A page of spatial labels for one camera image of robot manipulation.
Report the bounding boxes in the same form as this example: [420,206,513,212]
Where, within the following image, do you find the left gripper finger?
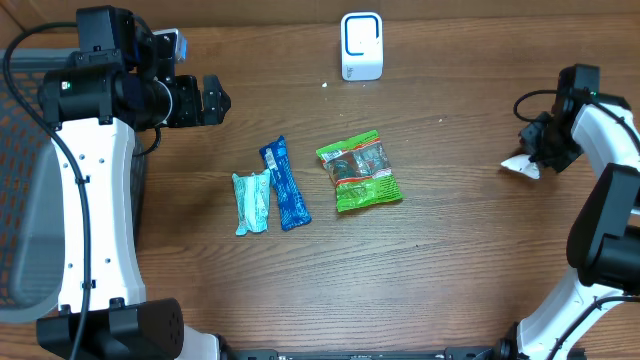
[202,103,231,125]
[202,75,231,106]

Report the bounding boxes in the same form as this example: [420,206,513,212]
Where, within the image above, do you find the white tube gold cap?
[501,154,540,180]

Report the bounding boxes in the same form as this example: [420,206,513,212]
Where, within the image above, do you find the teal tissue pack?
[232,169,271,236]

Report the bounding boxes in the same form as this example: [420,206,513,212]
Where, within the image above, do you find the blue snack bar wrapper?
[259,136,312,231]

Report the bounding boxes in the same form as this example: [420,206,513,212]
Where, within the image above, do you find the green snack bag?
[316,130,404,212]

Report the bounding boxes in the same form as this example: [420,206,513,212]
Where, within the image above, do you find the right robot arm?
[493,64,639,359]

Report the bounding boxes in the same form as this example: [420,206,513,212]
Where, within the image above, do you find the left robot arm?
[37,6,231,359]

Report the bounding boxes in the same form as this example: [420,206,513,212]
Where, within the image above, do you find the grey plastic basket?
[1,49,147,324]

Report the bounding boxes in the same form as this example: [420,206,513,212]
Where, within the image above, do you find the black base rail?
[221,346,525,360]

